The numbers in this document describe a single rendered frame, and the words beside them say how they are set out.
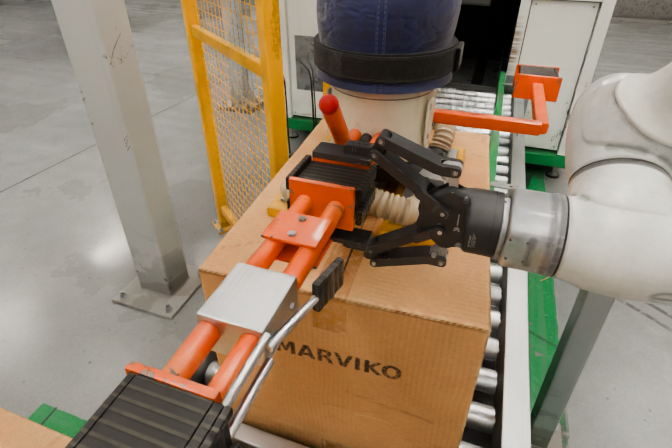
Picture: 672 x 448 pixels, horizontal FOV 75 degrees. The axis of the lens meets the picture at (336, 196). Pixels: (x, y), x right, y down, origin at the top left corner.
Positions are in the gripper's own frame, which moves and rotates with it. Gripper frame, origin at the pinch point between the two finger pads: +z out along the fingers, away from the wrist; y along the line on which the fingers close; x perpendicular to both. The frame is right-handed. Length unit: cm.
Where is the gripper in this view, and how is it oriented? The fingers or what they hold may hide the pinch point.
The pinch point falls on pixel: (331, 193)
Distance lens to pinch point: 55.4
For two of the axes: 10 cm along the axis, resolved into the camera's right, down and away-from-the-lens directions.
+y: 0.0, 8.5, 5.3
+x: 3.3, -5.0, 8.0
